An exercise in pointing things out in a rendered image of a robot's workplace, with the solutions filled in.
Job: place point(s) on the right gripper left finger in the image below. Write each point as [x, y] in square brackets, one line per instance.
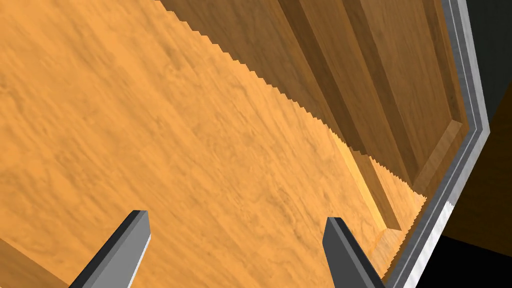
[120, 256]

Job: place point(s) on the brown wooden door leaf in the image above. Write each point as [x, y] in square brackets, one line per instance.
[208, 132]

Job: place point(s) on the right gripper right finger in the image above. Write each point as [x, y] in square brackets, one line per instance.
[348, 260]

